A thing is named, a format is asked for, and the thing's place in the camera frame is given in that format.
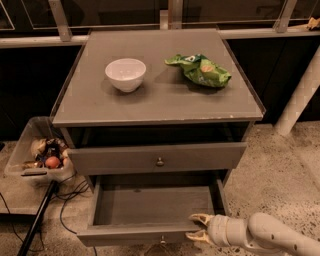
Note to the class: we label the white diagonal pipe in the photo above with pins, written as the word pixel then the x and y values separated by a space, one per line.
pixel 306 88

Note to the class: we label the grey drawer cabinet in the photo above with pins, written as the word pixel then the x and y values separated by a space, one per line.
pixel 167 109

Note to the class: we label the white ceramic bowl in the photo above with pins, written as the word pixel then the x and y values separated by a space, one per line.
pixel 126 74

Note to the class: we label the snack wrappers in bin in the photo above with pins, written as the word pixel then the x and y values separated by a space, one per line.
pixel 42 149

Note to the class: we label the metal window railing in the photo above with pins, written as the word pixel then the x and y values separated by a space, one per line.
pixel 41 23

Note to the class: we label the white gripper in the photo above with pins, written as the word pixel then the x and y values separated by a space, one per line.
pixel 218 228

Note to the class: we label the red apple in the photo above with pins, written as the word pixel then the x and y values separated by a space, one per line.
pixel 52 162

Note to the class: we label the grey top drawer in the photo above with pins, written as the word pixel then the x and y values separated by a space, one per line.
pixel 156 159

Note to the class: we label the green chip bag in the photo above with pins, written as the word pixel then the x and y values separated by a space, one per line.
pixel 201 70

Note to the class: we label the grey drawer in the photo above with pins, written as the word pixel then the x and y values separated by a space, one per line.
pixel 156 159
pixel 150 208

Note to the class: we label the clear plastic bin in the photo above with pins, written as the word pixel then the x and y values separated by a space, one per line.
pixel 37 128

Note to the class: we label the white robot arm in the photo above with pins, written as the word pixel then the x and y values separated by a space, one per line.
pixel 261 234

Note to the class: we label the black pole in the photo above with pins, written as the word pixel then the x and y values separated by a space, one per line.
pixel 37 219

